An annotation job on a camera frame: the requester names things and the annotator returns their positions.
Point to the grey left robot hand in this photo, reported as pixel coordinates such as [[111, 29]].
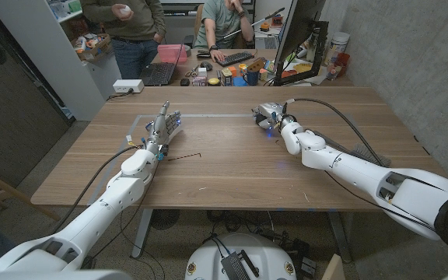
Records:
[[158, 130]]

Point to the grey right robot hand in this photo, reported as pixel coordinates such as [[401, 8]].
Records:
[[267, 110]]

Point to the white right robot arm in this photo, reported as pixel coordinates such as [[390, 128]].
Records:
[[364, 171]]

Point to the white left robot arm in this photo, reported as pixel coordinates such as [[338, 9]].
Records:
[[111, 194]]

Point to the blue mug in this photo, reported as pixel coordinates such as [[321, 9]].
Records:
[[252, 78]]

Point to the multicolour puzzle cube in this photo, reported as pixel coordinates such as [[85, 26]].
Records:
[[263, 74]]

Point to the blue flat box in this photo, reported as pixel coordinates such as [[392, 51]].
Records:
[[240, 81]]

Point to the yellow and black small box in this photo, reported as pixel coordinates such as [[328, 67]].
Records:
[[226, 77]]

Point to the small orange box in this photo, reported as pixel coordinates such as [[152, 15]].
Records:
[[232, 71]]

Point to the white power adapter box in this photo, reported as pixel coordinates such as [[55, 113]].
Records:
[[128, 85]]

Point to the small black round object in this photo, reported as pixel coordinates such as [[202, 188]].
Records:
[[185, 82]]

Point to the black laptop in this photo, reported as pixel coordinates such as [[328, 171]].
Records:
[[159, 74]]

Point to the yellow round object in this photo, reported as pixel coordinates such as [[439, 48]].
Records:
[[214, 81]]

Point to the black keyboard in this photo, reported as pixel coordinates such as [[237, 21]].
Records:
[[235, 58]]

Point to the small purple box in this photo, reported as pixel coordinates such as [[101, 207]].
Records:
[[199, 81]]

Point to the cluttered wooden desk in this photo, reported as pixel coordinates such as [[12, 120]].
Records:
[[325, 81]]

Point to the scissors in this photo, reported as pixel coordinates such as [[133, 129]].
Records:
[[191, 72]]

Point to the silver laptop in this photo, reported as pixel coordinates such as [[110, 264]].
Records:
[[271, 42]]

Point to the small white box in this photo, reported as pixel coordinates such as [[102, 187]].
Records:
[[202, 72]]

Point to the black computer mouse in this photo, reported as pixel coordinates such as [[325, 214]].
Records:
[[207, 66]]

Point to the pink plastic box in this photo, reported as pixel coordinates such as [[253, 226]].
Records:
[[171, 53]]

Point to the small orange toy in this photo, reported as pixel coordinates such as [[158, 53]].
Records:
[[264, 26]]

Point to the black smartphone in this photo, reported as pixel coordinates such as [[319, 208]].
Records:
[[203, 54]]

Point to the black round fan grille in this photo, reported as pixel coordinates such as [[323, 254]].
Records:
[[165, 219]]

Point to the white grabber stick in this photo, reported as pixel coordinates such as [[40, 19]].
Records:
[[255, 22]]

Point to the red container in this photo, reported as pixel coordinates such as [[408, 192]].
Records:
[[342, 62]]

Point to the black computer monitor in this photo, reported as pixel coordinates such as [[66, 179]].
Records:
[[299, 23]]

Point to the white lidded canister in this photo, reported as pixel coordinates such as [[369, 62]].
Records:
[[338, 44]]

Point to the man in green t-shirt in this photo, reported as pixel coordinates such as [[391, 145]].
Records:
[[220, 19]]

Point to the grey metal table leg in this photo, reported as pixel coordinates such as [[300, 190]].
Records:
[[142, 233], [340, 237]]

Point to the cardboard box of items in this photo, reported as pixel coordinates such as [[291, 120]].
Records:
[[93, 46]]

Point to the man in olive sweater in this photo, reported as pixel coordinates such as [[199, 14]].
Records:
[[138, 23]]

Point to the grey ribbed pad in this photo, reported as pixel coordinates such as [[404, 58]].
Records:
[[372, 155]]

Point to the white ball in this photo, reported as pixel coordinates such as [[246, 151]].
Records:
[[125, 9]]

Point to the white shelf unit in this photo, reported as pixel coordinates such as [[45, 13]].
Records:
[[53, 58]]

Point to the white robot torso base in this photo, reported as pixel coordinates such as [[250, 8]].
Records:
[[239, 245]]

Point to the black power brick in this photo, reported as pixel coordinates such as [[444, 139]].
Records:
[[303, 256]]

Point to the black electronics box on torso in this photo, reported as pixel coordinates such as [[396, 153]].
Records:
[[233, 266]]

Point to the light wooden board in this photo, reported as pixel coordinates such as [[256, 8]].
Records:
[[333, 269]]

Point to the wooden chair frame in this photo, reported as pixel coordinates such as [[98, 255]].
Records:
[[10, 190]]

